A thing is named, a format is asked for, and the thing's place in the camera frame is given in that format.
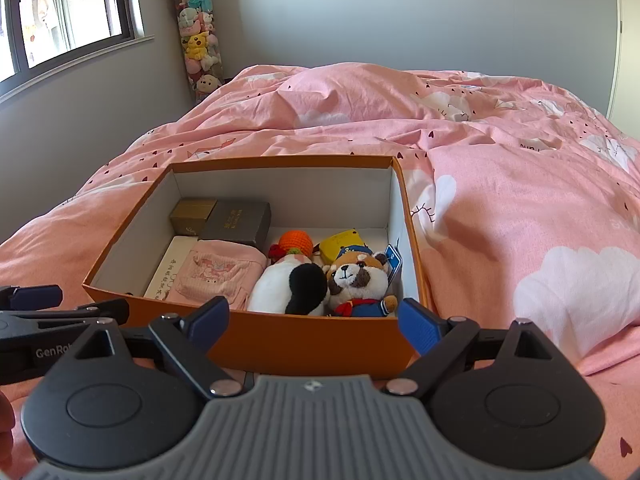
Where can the orange crochet toy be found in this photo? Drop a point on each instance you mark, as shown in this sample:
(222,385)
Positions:
(295,242)

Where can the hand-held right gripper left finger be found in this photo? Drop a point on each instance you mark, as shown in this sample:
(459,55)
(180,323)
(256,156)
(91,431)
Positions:
(210,320)

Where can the brown dog plush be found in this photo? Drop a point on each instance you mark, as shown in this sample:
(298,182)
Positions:
(357,275)

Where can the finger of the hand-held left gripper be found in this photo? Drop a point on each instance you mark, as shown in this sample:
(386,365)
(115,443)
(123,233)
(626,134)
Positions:
(60,316)
(35,296)

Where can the long white box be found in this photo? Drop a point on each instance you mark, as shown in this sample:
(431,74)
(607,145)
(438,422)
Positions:
(167,265)

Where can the pink cloth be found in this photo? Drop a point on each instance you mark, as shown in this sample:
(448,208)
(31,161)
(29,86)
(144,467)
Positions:
(215,270)

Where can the clear tube of plush toys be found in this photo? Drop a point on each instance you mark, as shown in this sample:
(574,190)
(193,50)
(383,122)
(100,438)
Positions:
(200,45)

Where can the grey box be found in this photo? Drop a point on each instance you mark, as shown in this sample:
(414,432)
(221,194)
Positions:
(235,222)

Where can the orange cardboard box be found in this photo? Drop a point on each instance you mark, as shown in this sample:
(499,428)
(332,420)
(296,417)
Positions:
(300,340)

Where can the small gold box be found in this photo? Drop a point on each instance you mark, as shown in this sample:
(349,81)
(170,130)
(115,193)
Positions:
(192,215)

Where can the pink printed duvet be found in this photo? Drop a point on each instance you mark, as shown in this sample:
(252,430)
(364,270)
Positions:
(500,210)

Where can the window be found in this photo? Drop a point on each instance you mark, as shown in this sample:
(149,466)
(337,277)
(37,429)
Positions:
(65,5)

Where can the white and black plush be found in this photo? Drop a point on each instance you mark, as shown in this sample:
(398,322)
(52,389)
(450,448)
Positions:
(272,285)

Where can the white door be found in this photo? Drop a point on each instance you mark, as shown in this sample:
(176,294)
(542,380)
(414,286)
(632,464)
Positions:
(627,60)

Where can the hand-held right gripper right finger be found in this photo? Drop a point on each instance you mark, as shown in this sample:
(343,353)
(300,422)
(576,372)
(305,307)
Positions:
(420,325)

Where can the yellow tape measure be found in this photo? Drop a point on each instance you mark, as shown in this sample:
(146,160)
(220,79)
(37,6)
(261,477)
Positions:
(337,245)

